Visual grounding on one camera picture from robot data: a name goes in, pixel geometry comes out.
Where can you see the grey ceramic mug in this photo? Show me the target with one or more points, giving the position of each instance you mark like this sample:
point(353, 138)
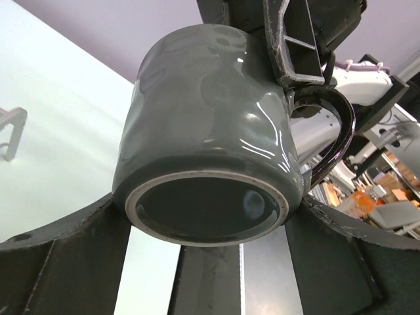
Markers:
point(206, 156)

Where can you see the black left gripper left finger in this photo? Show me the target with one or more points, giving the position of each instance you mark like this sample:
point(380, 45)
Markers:
point(70, 266)

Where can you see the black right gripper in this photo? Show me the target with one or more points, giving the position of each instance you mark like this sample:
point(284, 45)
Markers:
point(299, 34)

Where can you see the metal wire dish rack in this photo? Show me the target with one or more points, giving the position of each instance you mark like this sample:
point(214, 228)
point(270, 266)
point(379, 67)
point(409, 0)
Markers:
point(16, 117)

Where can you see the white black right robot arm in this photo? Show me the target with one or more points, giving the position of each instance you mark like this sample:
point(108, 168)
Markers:
point(367, 84)

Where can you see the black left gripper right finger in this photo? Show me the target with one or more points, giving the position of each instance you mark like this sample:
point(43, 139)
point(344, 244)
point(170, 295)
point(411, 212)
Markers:
point(345, 266)

